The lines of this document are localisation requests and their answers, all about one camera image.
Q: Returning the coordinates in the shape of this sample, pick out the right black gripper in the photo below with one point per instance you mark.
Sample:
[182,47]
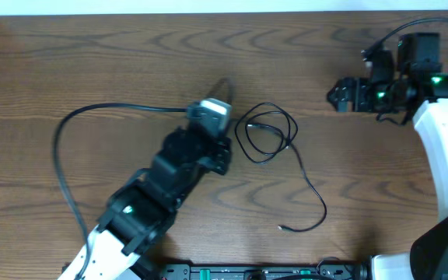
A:
[360,85]

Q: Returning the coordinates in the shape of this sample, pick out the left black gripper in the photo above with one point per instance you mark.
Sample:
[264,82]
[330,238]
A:
[226,152]

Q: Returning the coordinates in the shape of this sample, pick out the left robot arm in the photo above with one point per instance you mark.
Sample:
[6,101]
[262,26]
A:
[141,212]

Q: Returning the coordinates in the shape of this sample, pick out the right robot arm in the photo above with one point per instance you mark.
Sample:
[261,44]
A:
[412,83]

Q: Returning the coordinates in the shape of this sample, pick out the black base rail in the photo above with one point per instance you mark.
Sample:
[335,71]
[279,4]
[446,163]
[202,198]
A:
[327,268]

